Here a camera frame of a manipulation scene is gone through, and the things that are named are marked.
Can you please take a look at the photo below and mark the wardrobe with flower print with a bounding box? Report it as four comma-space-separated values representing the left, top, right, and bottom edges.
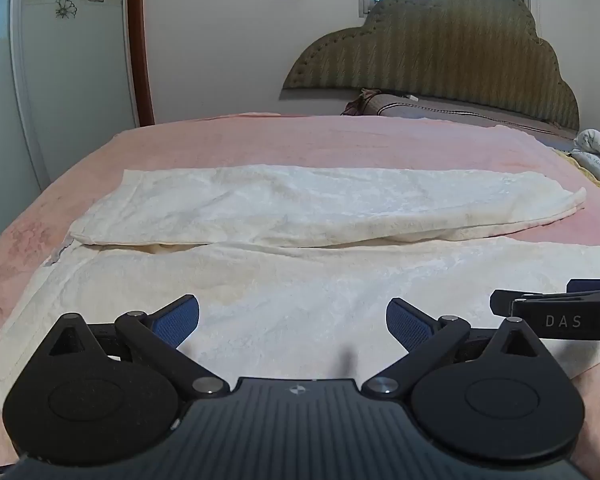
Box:
0, 0, 142, 257

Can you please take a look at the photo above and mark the brown wooden door frame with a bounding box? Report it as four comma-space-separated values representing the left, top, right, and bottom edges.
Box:
126, 0, 156, 127

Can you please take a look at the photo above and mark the striped grey pillow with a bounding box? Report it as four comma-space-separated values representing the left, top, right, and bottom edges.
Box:
342, 88, 579, 139

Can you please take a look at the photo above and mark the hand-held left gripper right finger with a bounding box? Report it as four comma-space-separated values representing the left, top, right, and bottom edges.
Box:
362, 297, 551, 400

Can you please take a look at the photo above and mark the white towel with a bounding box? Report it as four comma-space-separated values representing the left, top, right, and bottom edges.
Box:
0, 165, 600, 407

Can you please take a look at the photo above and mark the green padded headboard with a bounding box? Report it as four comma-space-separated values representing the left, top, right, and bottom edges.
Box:
280, 0, 581, 132

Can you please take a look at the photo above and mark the pink blanket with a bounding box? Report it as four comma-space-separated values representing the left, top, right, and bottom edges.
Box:
0, 112, 600, 480

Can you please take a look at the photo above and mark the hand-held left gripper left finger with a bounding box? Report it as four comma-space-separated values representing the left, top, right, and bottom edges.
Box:
46, 294, 231, 401

